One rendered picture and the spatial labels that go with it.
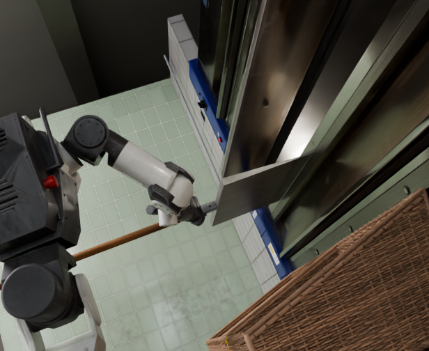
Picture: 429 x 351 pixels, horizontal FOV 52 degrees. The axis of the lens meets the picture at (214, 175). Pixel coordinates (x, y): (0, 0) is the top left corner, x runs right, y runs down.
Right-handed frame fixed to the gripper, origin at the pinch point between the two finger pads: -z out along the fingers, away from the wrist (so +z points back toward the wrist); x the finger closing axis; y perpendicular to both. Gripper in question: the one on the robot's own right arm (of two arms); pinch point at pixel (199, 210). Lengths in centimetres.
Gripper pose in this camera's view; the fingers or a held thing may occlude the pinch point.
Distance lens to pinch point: 175.5
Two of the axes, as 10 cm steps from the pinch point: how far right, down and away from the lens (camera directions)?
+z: -4.6, -1.1, -8.8
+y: -8.0, 4.8, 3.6
